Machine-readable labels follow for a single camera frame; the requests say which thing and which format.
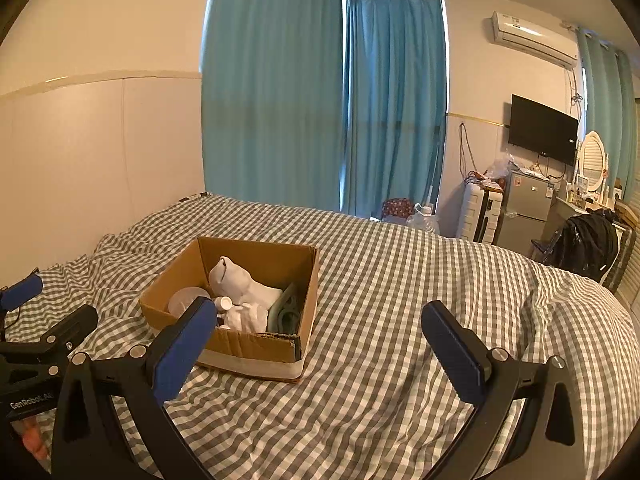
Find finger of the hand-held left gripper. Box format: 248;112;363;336
0;273;44;312
30;304;100;361

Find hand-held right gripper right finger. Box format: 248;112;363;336
421;301;587;480

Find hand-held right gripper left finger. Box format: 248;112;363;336
50;296;218;480

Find brown cardboard box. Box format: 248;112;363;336
138;236;320;384

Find white sock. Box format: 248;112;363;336
208;256;287;312

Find teal plastic blister tray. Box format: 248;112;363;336
266;282;304;335

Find person's left hand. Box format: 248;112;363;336
14;416;50;462

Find grey checked blanket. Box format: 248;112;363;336
0;192;634;480

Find clear water jug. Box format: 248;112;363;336
405;202;441;235

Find white ribbed suitcase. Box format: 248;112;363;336
455;182;504;245

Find dark patterned bag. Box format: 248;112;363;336
382;198;416;221

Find silver small fridge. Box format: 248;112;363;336
494;170;556;257

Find black backpack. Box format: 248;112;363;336
547;209;621;284

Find dressing table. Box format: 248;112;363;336
549;192;637;242

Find white pole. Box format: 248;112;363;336
427;125;444;209

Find clear plastic bag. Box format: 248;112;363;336
484;155;516;184

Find white louvered wardrobe doors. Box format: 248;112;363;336
607;95;640;312

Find white oval vanity mirror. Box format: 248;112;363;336
574;131;610;196

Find narrow teal curtain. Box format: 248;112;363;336
341;0;448;222

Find wide teal curtain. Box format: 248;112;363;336
199;0;347;212

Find teal curtain with eyelets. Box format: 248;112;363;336
574;27;639;194

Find white air conditioner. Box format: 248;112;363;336
491;10;580;70

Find hanging wall cables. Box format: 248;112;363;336
457;120;479;187

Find black wall television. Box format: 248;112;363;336
508;94;579;166

